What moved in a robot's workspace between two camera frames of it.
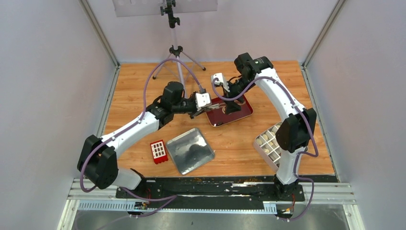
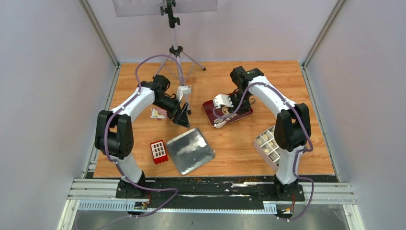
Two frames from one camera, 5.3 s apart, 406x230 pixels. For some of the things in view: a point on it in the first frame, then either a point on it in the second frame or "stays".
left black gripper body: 188,106 → 177,114
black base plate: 224,189 stays
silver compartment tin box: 265,142 stays
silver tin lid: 189,151 stays
